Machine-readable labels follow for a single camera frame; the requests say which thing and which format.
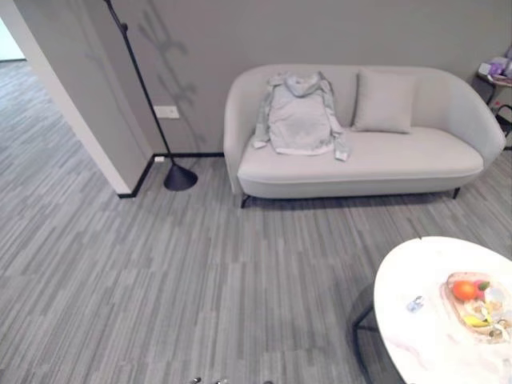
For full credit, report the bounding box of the black standing clothes rack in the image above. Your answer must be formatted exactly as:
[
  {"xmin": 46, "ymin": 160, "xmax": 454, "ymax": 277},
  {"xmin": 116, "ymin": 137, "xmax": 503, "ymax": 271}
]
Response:
[{"xmin": 103, "ymin": 0, "xmax": 199, "ymax": 193}]

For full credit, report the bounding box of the beige marbled fruit tray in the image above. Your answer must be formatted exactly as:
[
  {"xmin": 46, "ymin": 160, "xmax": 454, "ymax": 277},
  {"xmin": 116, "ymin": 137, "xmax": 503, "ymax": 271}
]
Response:
[{"xmin": 439, "ymin": 271, "xmax": 512, "ymax": 346}]

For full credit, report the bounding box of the dark side table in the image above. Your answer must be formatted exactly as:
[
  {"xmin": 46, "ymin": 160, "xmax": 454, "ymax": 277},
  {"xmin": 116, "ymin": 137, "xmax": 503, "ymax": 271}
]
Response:
[{"xmin": 471, "ymin": 73, "xmax": 512, "ymax": 106}]

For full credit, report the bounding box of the black metal chair frame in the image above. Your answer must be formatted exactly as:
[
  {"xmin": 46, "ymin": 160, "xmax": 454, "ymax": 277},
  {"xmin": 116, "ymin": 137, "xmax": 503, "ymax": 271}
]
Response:
[{"xmin": 494, "ymin": 104, "xmax": 512, "ymax": 151}]

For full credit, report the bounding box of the light grey square cushion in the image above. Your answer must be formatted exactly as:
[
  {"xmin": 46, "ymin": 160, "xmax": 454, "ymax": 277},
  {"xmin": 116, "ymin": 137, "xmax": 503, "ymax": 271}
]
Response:
[{"xmin": 350, "ymin": 68, "xmax": 418, "ymax": 134}]

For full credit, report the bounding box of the white wall switch plate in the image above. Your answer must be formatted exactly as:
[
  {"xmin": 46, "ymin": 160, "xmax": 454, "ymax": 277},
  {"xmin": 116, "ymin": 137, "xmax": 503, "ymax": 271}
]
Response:
[{"xmin": 153, "ymin": 105, "xmax": 180, "ymax": 120}]

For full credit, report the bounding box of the clear glass bowl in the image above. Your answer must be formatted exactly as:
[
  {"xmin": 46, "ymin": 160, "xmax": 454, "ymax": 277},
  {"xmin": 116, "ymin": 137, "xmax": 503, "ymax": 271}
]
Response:
[{"xmin": 482, "ymin": 286, "xmax": 510, "ymax": 314}]

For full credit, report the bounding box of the purple bag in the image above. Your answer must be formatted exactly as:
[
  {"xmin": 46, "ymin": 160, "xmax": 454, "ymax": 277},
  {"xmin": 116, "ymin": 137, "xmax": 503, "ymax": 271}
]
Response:
[{"xmin": 490, "ymin": 45, "xmax": 512, "ymax": 78}]

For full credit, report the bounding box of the black metal table frame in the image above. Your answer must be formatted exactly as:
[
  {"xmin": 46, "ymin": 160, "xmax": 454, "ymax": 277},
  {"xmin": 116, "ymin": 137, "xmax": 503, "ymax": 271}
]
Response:
[{"xmin": 351, "ymin": 284, "xmax": 406, "ymax": 384}]

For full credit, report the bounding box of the white marble oval table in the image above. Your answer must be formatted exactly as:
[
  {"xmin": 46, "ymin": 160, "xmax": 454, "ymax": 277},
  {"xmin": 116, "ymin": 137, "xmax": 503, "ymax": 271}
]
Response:
[{"xmin": 373, "ymin": 235, "xmax": 512, "ymax": 384}]

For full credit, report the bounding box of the light grey hooded jacket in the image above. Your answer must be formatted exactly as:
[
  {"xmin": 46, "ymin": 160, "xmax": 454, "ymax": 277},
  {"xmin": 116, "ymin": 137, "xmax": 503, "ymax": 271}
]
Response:
[{"xmin": 250, "ymin": 70, "xmax": 354, "ymax": 163}]

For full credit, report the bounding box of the yellow banana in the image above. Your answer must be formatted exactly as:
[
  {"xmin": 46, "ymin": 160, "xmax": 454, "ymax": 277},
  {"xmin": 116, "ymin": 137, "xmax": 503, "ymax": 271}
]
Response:
[{"xmin": 462, "ymin": 315, "xmax": 491, "ymax": 329}]

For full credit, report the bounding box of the light grey sofa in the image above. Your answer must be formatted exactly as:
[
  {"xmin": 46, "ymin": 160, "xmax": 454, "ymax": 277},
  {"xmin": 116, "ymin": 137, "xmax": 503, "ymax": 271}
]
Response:
[{"xmin": 222, "ymin": 63, "xmax": 507, "ymax": 210}]

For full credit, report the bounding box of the orange fruit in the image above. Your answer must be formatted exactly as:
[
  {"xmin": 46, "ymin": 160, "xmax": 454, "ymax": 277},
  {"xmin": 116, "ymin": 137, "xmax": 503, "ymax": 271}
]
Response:
[{"xmin": 452, "ymin": 280, "xmax": 478, "ymax": 301}]

